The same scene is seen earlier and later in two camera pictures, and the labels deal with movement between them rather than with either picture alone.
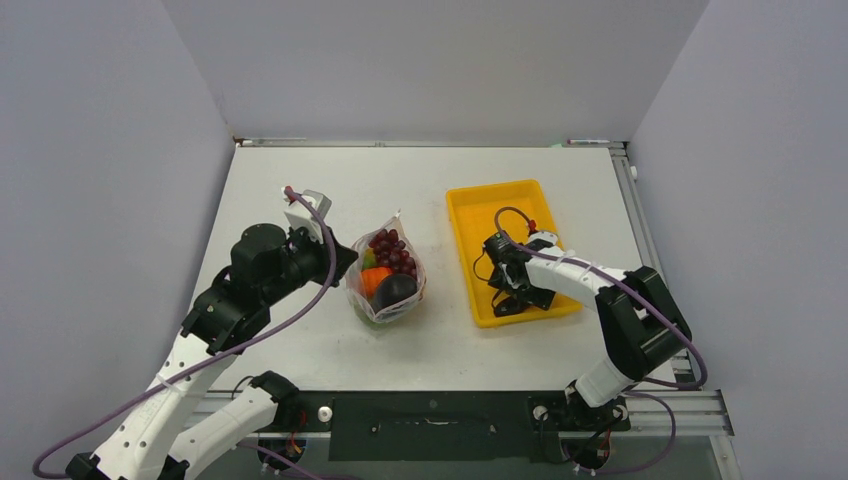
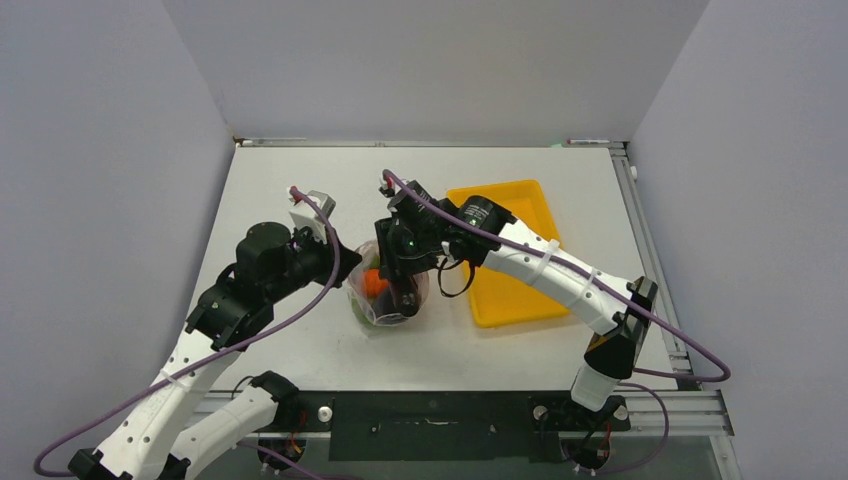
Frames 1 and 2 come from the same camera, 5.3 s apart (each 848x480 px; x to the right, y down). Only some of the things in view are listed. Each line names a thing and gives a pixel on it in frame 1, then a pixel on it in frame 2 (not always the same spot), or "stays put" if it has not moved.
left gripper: (321, 250) stays put
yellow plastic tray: (477, 212) stays put
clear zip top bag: (387, 283) stays put
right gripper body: (535, 296) to (408, 251)
